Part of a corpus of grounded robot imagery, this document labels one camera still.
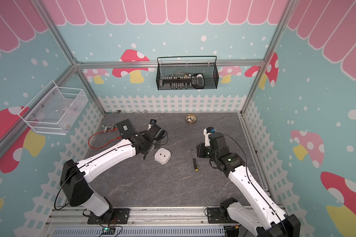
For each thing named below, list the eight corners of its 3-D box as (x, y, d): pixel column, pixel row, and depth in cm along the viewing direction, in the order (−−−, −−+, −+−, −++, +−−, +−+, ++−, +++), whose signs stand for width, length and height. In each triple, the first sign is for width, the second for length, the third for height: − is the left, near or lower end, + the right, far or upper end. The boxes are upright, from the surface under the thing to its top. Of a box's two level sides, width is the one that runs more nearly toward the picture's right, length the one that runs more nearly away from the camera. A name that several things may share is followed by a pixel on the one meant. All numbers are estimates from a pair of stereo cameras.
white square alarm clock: (154, 164, 94) (153, 161, 91) (156, 151, 100) (155, 147, 97) (170, 164, 94) (170, 161, 91) (171, 151, 100) (171, 147, 97)
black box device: (122, 139, 107) (121, 137, 105) (117, 126, 115) (115, 123, 113) (135, 134, 110) (134, 131, 108) (129, 121, 118) (128, 118, 116)
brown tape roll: (185, 124, 117) (185, 121, 115) (185, 116, 122) (185, 114, 120) (196, 124, 117) (196, 121, 115) (195, 116, 122) (196, 114, 120)
